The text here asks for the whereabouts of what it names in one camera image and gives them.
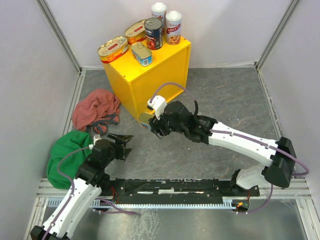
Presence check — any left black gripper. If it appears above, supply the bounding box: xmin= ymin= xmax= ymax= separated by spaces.
xmin=102 ymin=132 xmax=133 ymax=167

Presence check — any rectangular gold tin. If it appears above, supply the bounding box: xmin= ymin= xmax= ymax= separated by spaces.
xmin=131 ymin=42 xmax=153 ymax=67
xmin=138 ymin=112 xmax=156 ymax=130

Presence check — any rectangular gold tin front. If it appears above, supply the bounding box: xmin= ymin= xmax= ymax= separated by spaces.
xmin=131 ymin=42 xmax=153 ymax=67

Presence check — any oval gold fish tin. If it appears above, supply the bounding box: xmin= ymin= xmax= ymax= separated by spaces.
xmin=124 ymin=19 xmax=146 ymax=45

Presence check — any round dark can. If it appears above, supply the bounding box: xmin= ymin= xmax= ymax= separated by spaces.
xmin=144 ymin=17 xmax=163 ymax=50

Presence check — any white porridge can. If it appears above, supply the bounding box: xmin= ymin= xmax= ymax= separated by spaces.
xmin=150 ymin=2 xmax=167 ymax=24
xmin=165 ymin=10 xmax=182 ymax=45

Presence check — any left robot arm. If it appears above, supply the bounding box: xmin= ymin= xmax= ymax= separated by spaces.
xmin=30 ymin=133 xmax=133 ymax=240

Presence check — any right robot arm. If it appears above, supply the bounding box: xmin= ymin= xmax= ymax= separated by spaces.
xmin=147 ymin=96 xmax=296 ymax=196

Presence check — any red cloth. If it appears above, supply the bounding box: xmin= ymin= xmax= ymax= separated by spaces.
xmin=71 ymin=88 xmax=121 ymax=136

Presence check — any yellow wooden cabinet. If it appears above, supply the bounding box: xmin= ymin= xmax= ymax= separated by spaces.
xmin=103 ymin=37 xmax=192 ymax=120

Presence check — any green cloth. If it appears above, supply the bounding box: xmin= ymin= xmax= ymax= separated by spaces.
xmin=46 ymin=130 xmax=93 ymax=189

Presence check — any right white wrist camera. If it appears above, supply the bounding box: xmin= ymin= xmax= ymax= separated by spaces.
xmin=147 ymin=95 xmax=167 ymax=120

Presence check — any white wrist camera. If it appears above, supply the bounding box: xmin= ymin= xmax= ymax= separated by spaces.
xmin=89 ymin=134 xmax=102 ymax=150
xmin=147 ymin=95 xmax=167 ymax=120

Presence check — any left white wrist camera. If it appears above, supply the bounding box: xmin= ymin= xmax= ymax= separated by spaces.
xmin=89 ymin=134 xmax=102 ymax=150

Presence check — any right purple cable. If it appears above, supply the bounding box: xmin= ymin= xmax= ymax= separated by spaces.
xmin=151 ymin=82 xmax=195 ymax=101

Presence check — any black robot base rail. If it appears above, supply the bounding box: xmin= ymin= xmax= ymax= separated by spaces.
xmin=100 ymin=177 xmax=260 ymax=205

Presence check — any slotted cable duct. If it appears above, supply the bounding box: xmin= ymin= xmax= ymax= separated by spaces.
xmin=47 ymin=196 xmax=238 ymax=208

